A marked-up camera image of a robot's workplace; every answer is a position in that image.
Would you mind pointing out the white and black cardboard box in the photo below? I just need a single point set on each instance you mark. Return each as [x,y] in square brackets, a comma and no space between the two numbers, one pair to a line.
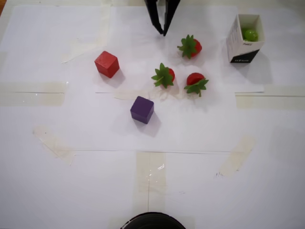
[234,45]

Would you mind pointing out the beige tape strip with pen marks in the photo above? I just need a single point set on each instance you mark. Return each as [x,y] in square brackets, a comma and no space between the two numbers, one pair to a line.
[238,155]

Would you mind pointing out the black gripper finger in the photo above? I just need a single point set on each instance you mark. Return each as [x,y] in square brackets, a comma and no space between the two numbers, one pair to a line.
[171,12]
[153,12]

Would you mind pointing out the red plastic strawberry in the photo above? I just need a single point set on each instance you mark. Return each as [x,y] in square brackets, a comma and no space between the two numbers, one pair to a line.
[190,46]
[195,82]
[163,76]

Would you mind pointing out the black round ribbed object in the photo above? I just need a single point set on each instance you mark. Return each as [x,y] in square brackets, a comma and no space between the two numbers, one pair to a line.
[152,221]

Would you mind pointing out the red wooden cube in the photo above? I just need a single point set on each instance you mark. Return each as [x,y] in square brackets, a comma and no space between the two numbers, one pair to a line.
[106,63]

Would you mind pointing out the beige masking tape strip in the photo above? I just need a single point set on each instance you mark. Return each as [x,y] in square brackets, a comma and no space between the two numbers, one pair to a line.
[143,171]
[31,99]
[52,143]
[269,102]

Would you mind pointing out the purple wooden cube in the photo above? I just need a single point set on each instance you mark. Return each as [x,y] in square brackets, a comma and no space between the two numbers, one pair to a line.
[141,109]

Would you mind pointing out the green grape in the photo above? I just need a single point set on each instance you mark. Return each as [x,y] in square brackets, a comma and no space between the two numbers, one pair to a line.
[251,35]
[243,31]

